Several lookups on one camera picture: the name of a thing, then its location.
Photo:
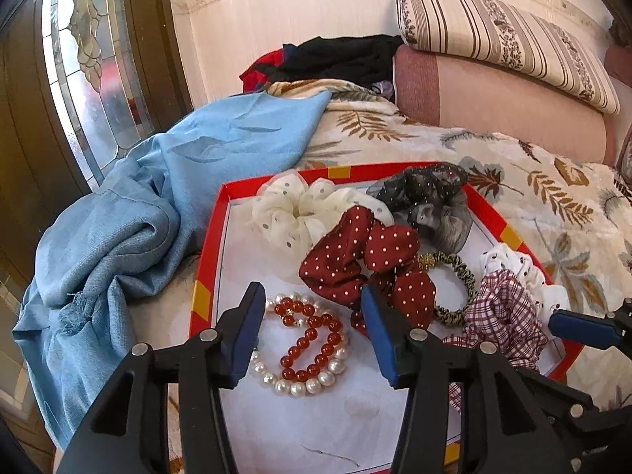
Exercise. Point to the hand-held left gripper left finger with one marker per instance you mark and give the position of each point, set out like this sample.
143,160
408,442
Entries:
244,340

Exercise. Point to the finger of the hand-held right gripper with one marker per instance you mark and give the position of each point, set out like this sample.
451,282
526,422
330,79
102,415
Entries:
577,326
582,419

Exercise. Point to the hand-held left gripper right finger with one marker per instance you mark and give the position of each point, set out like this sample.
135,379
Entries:
380,340

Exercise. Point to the white black-dotted scrunchie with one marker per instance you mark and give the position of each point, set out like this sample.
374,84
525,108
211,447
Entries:
523,269

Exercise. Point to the red plaid scrunchie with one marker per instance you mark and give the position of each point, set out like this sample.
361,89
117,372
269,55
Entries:
498,311

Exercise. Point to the red polka dot scrunchie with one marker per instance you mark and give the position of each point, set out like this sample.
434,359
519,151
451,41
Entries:
345,261

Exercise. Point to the red-edged white box tray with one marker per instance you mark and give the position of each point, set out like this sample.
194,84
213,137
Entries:
306,429

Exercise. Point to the cream dotted organza scrunchie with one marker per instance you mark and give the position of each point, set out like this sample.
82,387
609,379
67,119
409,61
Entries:
291,212

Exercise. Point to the leaf print blanket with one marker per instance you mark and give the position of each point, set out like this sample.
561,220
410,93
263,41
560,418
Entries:
543,192

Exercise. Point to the grey sheer scrunchie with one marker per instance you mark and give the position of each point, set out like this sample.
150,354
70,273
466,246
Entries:
429,192

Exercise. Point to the light blue cloth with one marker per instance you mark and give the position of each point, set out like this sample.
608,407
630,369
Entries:
148,197

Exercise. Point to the pink bolster pillow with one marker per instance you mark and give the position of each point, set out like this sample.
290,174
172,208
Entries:
493,103

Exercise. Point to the lilac patterned cloth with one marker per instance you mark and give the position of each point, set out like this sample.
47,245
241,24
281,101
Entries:
382,90

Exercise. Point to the red garment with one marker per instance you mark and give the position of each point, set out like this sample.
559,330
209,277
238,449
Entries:
256,76

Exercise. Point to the black garment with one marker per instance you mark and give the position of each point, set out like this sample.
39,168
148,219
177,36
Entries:
335,59

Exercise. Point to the brown wooden glass door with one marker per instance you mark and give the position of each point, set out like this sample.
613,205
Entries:
24,133

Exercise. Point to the striped floral pillow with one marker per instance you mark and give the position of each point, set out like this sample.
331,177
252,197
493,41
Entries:
493,29

